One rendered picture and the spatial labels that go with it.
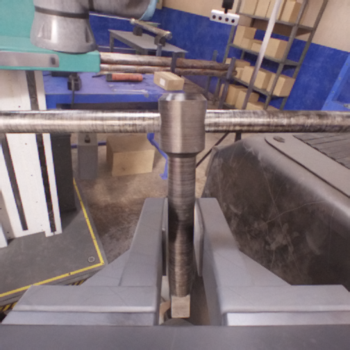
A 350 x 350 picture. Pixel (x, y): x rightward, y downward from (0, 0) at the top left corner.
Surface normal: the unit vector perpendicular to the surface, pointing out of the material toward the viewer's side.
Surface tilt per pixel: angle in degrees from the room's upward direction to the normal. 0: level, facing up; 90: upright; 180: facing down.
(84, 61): 90
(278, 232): 90
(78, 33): 70
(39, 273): 0
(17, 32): 90
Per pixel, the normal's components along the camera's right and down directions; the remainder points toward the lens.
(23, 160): 0.47, 0.57
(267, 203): -0.86, 0.15
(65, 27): 0.46, 0.26
